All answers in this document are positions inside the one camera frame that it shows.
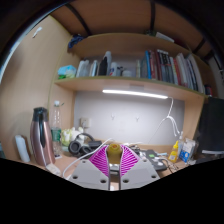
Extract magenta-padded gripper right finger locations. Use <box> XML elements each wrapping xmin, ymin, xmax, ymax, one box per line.
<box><xmin>119</xmin><ymin>143</ymin><xmax>161</xmax><ymax>191</ymax></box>

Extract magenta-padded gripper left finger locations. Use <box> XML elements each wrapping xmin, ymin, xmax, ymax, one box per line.
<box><xmin>67</xmin><ymin>144</ymin><xmax>112</xmax><ymax>191</ymax></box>

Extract yellow charger block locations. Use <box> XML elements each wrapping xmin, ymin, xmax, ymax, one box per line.
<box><xmin>106</xmin><ymin>142</ymin><xmax>124</xmax><ymax>165</ymax></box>

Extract black headphones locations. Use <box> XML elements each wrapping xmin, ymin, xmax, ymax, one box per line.
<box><xmin>67</xmin><ymin>132</ymin><xmax>97</xmax><ymax>157</ymax></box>

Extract yellow squeeze bottle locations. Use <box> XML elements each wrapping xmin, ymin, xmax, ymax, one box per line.
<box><xmin>168</xmin><ymin>140</ymin><xmax>180</xmax><ymax>164</ymax></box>

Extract green and white plush toy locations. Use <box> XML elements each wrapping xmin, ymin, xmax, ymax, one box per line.
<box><xmin>60</xmin><ymin>126</ymin><xmax>85</xmax><ymax>148</ymax></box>

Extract blue and white box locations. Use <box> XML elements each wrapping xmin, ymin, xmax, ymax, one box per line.
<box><xmin>178</xmin><ymin>137</ymin><xmax>197</xmax><ymax>165</ymax></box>

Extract white spray bottle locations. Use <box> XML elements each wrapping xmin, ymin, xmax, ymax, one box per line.
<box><xmin>177</xmin><ymin>131</ymin><xmax>185</xmax><ymax>158</ymax></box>

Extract clear plastic water bottle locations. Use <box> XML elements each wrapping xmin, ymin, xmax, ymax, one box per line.
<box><xmin>50</xmin><ymin>100</ymin><xmax>64</xmax><ymax>160</ymax></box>

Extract pink metal thermos bottle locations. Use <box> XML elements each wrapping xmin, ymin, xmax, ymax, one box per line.
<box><xmin>29</xmin><ymin>106</ymin><xmax>57</xmax><ymax>167</ymax></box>

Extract white led light bar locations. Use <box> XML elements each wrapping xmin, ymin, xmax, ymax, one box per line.
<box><xmin>101</xmin><ymin>88</ymin><xmax>170</xmax><ymax>100</ymax></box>

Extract black monitor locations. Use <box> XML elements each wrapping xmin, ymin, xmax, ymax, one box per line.
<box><xmin>196</xmin><ymin>96</ymin><xmax>224</xmax><ymax>156</ymax></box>

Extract wooden shelf unit with books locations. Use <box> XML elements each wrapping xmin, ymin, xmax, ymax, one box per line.
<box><xmin>49</xmin><ymin>3</ymin><xmax>218</xmax><ymax>101</ymax></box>

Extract white power strip cable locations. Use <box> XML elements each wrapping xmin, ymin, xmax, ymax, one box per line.
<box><xmin>61</xmin><ymin>138</ymin><xmax>116</xmax><ymax>180</ymax></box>

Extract white wall socket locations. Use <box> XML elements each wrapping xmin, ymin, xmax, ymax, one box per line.
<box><xmin>80</xmin><ymin>116</ymin><xmax>91</xmax><ymax>129</ymax></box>

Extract hanging white cables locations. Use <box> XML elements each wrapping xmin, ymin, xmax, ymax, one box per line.
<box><xmin>147</xmin><ymin>96</ymin><xmax>181</xmax><ymax>145</ymax></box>

